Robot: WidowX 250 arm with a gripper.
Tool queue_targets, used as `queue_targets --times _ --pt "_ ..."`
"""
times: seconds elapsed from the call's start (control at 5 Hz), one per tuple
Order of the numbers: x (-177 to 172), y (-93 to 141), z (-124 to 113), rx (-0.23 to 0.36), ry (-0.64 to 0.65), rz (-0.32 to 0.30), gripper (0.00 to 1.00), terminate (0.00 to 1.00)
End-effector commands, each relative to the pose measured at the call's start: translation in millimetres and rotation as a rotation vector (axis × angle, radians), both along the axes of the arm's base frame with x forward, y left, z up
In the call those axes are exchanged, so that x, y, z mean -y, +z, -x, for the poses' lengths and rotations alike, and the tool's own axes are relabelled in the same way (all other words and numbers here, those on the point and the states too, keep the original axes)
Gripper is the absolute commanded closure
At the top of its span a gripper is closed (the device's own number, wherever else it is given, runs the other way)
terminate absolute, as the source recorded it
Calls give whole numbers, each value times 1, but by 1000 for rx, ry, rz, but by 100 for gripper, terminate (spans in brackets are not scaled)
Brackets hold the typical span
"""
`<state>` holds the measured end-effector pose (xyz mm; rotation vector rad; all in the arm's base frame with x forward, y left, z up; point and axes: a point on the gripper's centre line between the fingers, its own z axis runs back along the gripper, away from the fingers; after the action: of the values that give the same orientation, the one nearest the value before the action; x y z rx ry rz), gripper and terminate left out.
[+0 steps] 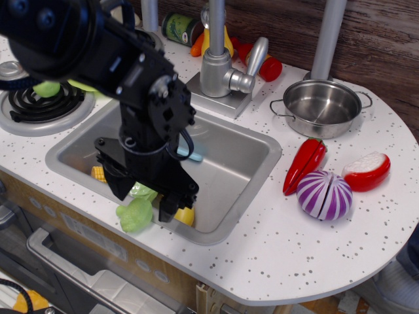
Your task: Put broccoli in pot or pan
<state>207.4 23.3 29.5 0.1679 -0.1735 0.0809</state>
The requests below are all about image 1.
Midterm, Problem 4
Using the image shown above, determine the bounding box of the green labelled toy can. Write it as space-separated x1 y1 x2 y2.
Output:
161 12 204 47

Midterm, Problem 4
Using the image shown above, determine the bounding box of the red toy chili pepper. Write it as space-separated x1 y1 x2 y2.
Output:
283 137 327 196

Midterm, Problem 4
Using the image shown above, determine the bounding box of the green toy apple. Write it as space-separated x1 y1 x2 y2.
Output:
33 81 61 98

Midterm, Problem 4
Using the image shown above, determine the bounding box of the grey support pole left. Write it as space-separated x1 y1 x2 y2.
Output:
141 0 158 32

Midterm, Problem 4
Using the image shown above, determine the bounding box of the red toy ketchup bottle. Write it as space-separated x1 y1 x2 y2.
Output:
230 37 283 82

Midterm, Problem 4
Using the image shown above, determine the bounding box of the stove burner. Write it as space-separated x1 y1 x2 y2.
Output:
1 82 95 137
135 28 164 51

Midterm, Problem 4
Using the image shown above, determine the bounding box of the grey support pole right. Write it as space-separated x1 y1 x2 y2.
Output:
304 0 347 80

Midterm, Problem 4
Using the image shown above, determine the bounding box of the light blue toy stick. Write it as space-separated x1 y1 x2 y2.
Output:
177 147 203 162

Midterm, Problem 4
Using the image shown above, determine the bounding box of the small orange toy vegetable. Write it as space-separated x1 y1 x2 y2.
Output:
190 33 204 57

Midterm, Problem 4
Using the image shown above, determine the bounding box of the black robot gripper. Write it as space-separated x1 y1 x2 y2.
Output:
94 103 199 222

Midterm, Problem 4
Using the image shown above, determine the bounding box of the front left stove burner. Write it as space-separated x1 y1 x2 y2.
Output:
1 82 95 137

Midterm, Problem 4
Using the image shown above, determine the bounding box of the silver stove knob left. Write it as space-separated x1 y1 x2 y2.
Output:
0 61 27 81

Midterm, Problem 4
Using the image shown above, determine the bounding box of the yellow toy pear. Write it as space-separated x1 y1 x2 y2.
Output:
201 27 234 57

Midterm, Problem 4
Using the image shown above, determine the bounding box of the back right stove burner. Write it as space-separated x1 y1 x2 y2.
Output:
135 28 164 51

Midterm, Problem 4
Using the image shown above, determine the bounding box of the light green toy plate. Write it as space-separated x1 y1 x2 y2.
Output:
67 79 105 97

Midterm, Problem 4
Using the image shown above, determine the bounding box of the green toy broccoli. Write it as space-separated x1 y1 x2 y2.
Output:
116 198 153 233

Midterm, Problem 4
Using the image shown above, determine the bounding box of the green toy cabbage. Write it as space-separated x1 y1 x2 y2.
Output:
128 183 158 202

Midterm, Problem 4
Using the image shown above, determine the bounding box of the purple striped toy onion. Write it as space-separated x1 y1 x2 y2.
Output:
297 171 353 220

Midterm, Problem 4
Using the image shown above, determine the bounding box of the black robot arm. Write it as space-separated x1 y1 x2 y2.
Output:
1 1 199 222

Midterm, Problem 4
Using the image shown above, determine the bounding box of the red white toy wedge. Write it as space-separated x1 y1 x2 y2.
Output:
342 152 391 192

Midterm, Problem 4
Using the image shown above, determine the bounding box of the grey oven door handle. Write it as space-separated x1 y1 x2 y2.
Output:
26 228 192 313

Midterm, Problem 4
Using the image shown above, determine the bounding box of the yellow toy corn cob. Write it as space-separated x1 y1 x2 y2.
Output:
90 166 107 183

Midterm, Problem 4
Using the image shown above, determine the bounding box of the yellow toy banana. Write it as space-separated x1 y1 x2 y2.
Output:
154 194 195 226

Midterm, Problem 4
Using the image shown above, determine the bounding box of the grey toy sink basin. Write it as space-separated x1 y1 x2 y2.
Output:
46 100 282 245

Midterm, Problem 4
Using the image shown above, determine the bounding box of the yellow object bottom left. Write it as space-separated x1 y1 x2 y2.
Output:
12 289 50 313

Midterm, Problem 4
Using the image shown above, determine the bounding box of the silver toy faucet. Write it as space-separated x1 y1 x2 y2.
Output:
187 1 268 118

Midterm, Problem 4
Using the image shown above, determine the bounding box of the grey support pole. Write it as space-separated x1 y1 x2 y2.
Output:
304 0 347 80
141 0 158 32

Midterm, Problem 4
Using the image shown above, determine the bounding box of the steel pot with handles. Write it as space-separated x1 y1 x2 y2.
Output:
269 79 373 139

